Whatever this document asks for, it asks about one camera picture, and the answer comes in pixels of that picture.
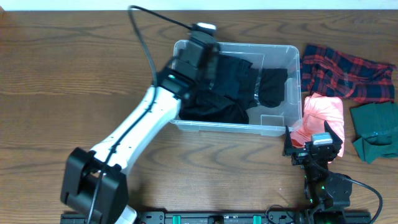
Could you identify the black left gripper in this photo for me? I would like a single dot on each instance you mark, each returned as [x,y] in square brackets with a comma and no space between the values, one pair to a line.
[211,61]

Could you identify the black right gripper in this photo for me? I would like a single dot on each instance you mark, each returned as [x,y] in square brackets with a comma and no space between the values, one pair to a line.
[299,157]

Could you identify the pink garment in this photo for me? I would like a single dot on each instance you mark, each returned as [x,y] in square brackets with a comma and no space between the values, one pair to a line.
[317,109]

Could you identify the black garment with stripe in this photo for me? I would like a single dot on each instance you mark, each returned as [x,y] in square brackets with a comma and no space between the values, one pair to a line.
[236,80]

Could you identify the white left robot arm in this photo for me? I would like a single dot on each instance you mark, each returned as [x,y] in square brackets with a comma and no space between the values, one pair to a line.
[95,181]

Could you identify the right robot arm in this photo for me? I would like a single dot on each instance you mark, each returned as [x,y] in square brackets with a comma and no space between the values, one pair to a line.
[328,193]

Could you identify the clear plastic storage bin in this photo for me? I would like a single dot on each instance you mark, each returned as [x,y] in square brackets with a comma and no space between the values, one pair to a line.
[262,120]

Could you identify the dark green garment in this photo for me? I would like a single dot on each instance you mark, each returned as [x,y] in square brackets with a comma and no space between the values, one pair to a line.
[376,128]

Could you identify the red plaid shirt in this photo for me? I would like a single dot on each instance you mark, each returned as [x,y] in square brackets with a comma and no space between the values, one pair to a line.
[329,72]

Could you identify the black mounting rail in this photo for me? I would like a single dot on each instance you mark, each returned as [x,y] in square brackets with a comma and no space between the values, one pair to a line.
[249,218]

